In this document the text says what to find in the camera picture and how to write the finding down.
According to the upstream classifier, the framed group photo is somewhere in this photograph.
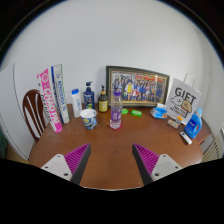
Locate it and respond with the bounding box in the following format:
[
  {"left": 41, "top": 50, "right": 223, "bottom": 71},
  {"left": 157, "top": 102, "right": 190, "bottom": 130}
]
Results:
[{"left": 105, "top": 65, "right": 171, "bottom": 108}]

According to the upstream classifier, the white green shuttlecock tube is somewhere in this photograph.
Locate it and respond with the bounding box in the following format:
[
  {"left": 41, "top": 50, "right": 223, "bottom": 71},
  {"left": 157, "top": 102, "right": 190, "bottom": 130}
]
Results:
[{"left": 50, "top": 63, "right": 71, "bottom": 125}]

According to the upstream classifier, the white radiator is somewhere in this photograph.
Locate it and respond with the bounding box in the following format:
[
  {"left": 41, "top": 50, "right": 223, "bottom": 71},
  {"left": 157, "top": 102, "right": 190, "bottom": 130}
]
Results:
[{"left": 201, "top": 134, "right": 224, "bottom": 164}]

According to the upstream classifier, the dark wooden side table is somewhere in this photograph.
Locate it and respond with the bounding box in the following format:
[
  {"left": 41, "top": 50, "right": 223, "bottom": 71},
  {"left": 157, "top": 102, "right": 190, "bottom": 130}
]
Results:
[{"left": 198, "top": 116, "right": 214, "bottom": 146}]

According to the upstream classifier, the amber yellow-label pump bottle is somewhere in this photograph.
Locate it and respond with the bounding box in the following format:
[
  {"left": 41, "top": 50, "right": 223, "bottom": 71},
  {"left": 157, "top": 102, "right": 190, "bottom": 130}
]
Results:
[{"left": 97, "top": 85, "right": 109, "bottom": 113}]

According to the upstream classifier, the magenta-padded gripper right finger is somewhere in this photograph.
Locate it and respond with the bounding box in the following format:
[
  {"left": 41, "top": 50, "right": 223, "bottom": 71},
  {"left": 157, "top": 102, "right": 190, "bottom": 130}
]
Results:
[{"left": 132, "top": 143, "right": 184, "bottom": 186}]

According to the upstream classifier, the clear purple-capped water bottle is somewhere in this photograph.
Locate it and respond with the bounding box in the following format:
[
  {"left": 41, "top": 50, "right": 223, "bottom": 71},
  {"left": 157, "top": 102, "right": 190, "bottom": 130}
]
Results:
[{"left": 109, "top": 90, "right": 124, "bottom": 131}]

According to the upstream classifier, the white board panel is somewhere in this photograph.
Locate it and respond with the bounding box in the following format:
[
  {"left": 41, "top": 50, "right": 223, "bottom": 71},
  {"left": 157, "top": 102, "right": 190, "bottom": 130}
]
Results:
[{"left": 0, "top": 63, "right": 34, "bottom": 161}]

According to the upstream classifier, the white blue-capped bottle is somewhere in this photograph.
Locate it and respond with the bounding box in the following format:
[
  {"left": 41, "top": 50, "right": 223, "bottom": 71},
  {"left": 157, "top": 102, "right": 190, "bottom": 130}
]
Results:
[{"left": 70, "top": 88, "right": 83, "bottom": 118}]

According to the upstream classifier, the flat round red coaster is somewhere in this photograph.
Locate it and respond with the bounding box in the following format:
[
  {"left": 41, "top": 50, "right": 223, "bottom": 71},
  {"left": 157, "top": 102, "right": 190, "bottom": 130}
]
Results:
[{"left": 108, "top": 124, "right": 124, "bottom": 131}]

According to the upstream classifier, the dark wooden chair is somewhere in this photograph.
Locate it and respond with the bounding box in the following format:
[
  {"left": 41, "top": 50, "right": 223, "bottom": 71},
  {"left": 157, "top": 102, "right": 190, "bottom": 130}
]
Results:
[{"left": 22, "top": 88, "right": 49, "bottom": 142}]

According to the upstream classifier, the white paper gift bag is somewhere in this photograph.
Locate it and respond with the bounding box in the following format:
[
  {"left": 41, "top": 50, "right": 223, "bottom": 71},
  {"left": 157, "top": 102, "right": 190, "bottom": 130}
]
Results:
[{"left": 164, "top": 72, "right": 203, "bottom": 126}]

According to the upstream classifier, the white blue printed paper cup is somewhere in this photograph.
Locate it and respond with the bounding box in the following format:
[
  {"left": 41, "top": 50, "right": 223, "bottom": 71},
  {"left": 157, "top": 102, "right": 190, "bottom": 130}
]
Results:
[{"left": 79, "top": 108, "right": 98, "bottom": 131}]

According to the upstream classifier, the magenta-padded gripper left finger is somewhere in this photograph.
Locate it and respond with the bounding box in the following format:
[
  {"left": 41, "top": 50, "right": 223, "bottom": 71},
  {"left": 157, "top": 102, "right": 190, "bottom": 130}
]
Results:
[{"left": 40, "top": 143, "right": 92, "bottom": 186}]

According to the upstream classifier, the small brown snack pack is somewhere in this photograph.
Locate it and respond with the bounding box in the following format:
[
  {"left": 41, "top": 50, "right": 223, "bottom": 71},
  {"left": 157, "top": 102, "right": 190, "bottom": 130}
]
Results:
[{"left": 166, "top": 118, "right": 180, "bottom": 130}]

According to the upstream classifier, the blue detergent bottle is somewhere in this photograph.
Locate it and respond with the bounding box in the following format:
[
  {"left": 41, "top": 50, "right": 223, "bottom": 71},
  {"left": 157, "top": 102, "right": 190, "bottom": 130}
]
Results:
[{"left": 183, "top": 107, "right": 204, "bottom": 140}]

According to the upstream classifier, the pink shuttlecock tube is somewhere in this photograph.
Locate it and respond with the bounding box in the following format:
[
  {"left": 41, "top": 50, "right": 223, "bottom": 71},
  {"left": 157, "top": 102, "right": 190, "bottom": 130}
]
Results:
[{"left": 36, "top": 67, "right": 63, "bottom": 134}]

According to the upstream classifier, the small orange-topped box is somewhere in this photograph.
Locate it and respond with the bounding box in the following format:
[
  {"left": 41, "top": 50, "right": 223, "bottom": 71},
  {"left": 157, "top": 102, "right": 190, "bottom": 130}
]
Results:
[{"left": 175, "top": 114, "right": 185, "bottom": 125}]

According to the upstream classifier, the dark blue pump bottle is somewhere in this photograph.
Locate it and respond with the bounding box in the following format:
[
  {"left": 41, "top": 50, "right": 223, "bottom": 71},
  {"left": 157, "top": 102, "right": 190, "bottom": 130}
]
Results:
[{"left": 82, "top": 81, "right": 96, "bottom": 110}]

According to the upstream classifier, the white remote control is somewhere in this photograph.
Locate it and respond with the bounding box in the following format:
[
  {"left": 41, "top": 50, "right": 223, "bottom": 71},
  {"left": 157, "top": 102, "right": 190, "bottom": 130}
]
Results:
[{"left": 179, "top": 131, "right": 193, "bottom": 145}]

